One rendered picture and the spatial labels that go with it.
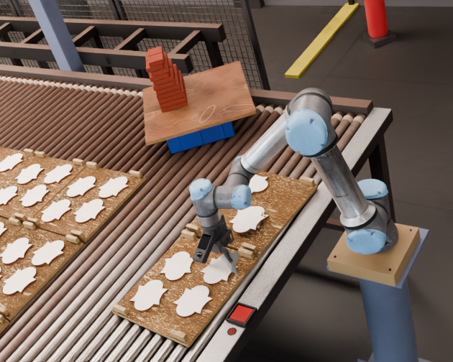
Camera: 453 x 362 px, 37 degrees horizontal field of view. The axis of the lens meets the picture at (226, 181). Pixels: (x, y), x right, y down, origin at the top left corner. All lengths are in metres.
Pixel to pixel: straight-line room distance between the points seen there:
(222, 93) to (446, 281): 1.41
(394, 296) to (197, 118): 1.17
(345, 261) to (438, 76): 2.81
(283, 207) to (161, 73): 0.90
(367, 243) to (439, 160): 2.10
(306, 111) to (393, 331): 1.04
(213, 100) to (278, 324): 1.14
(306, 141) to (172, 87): 1.30
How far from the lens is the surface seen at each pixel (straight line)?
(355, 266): 2.26
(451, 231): 3.68
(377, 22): 5.35
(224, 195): 2.11
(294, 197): 2.55
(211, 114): 2.98
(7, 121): 3.93
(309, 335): 3.30
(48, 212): 2.96
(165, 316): 2.28
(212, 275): 2.33
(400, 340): 2.64
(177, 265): 2.42
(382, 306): 2.48
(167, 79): 3.05
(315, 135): 1.85
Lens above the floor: 2.55
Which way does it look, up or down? 36 degrees down
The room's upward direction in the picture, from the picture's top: 18 degrees counter-clockwise
